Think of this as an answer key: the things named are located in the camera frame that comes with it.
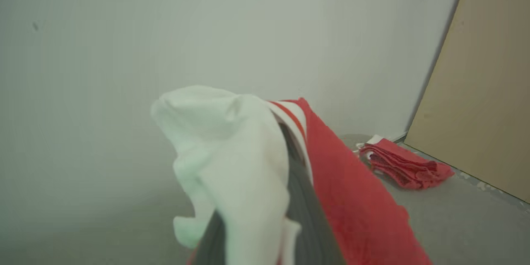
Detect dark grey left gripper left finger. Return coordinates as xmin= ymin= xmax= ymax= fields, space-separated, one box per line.
xmin=195 ymin=211 xmax=227 ymax=265

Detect red Bulls jersey white sleeves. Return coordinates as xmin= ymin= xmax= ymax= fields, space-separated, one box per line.
xmin=150 ymin=85 xmax=433 ymax=265

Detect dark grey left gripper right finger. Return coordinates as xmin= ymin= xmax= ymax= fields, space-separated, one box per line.
xmin=279 ymin=124 xmax=346 ymax=265

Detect beige board panel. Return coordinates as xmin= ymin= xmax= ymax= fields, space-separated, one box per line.
xmin=404 ymin=0 xmax=530 ymax=204

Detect grey fabric sofa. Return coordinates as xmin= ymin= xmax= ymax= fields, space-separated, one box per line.
xmin=0 ymin=134 xmax=530 ymax=265

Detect folded red mesh garment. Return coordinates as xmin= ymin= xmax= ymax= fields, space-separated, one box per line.
xmin=355 ymin=135 xmax=455 ymax=190

